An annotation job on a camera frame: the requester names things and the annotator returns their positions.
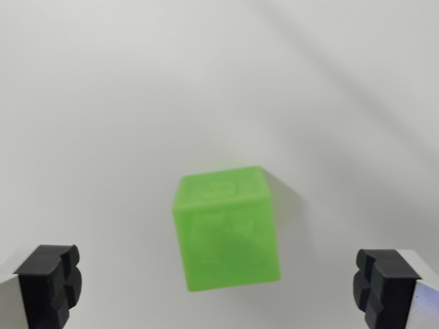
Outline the green embossed cube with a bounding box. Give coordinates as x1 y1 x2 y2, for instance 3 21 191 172
170 165 283 293

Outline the black-tipped silver gripper right finger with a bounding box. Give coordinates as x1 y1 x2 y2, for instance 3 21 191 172
352 248 439 329

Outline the black-tipped silver gripper left finger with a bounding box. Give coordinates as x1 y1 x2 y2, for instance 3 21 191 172
0 244 84 329

